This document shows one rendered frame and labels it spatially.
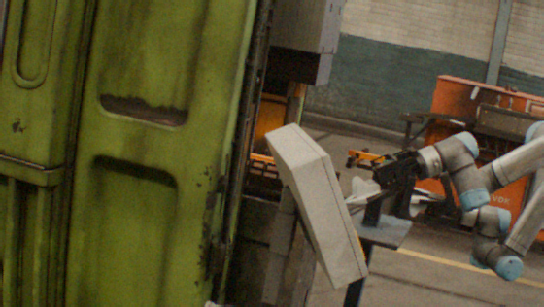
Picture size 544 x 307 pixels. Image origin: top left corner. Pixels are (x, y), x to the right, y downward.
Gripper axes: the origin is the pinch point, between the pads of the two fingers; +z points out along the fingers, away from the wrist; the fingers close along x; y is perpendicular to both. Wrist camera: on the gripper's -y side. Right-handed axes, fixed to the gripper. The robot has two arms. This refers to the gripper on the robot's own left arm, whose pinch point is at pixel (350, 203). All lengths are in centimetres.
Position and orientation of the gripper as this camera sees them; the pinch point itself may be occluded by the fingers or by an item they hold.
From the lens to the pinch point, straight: 158.4
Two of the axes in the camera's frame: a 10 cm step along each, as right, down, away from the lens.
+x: 1.6, 2.3, -9.6
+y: -3.3, -9.0, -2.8
